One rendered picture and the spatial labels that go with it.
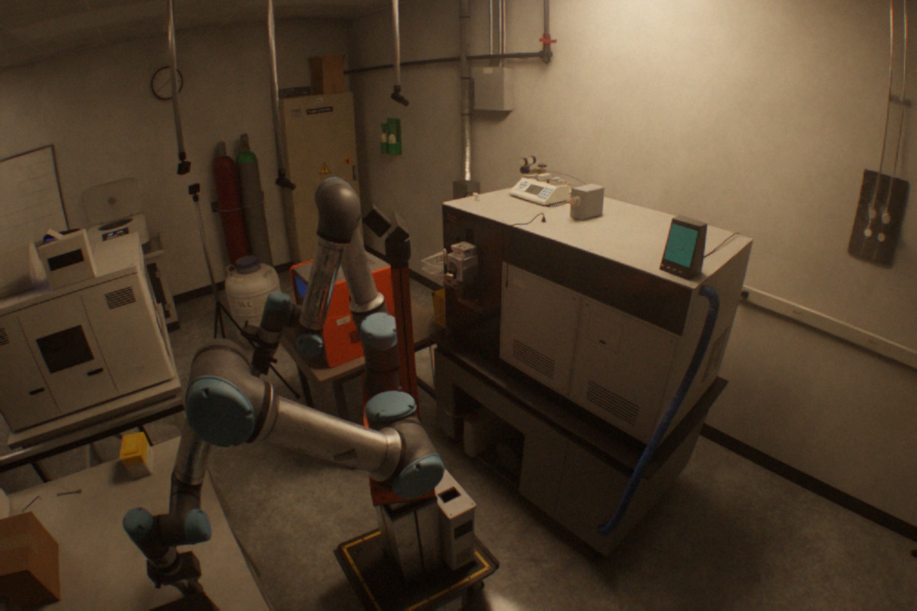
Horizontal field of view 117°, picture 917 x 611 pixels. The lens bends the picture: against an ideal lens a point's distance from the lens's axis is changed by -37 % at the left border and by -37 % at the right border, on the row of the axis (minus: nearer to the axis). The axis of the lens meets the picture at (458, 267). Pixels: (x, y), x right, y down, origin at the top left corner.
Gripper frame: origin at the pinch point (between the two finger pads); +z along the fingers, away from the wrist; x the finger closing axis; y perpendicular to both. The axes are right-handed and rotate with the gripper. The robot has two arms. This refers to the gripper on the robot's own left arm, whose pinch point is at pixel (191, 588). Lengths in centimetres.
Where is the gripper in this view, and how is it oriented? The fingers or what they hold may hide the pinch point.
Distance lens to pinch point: 132.2
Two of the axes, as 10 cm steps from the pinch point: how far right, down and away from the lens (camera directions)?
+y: 5.0, 3.3, -8.0
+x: 8.6, -2.1, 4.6
